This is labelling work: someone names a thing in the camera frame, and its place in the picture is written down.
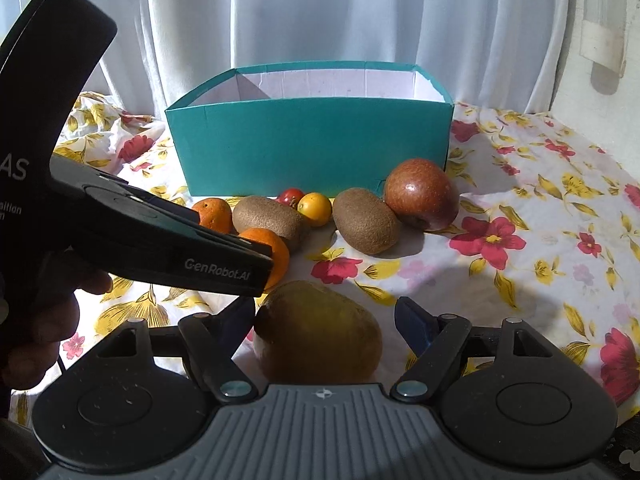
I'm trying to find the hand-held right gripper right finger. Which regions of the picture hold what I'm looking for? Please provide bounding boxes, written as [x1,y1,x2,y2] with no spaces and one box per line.
[390,296,546,403]

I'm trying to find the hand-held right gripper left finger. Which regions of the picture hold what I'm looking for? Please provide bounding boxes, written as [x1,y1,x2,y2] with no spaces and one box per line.
[96,297,259,405]

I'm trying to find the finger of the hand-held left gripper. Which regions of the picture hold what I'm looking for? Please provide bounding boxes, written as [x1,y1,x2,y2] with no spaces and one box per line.
[100,221,274,297]
[99,174,252,245]

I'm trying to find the orange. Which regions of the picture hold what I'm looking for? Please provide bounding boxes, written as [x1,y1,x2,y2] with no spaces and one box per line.
[238,228,291,291]
[191,198,234,234]

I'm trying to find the brown kiwi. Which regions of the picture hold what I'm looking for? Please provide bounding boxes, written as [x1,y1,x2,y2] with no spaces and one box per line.
[232,196,311,252]
[332,187,401,255]

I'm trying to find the yellow-brown pear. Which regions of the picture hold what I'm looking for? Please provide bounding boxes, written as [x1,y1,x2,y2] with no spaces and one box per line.
[252,280,383,387]

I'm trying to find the small yellow round fruit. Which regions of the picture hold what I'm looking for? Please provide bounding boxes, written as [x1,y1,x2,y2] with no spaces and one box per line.
[297,192,333,227]

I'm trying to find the red apple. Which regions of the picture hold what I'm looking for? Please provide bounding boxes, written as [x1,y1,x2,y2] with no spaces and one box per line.
[384,158,460,232]

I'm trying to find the teal cardboard box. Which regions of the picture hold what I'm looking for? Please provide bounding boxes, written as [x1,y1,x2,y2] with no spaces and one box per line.
[165,61,455,197]

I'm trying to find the person's left hand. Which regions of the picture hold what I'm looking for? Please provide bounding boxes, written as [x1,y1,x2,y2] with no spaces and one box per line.
[0,254,113,392]

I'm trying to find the floral printed cloth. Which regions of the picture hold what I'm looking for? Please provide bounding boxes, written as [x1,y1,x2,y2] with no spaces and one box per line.
[10,91,640,426]

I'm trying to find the white curtain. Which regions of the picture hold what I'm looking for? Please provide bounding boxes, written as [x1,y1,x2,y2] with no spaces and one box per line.
[0,0,571,117]

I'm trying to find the white wall bracket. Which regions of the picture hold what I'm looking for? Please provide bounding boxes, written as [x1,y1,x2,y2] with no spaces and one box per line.
[577,0,629,80]

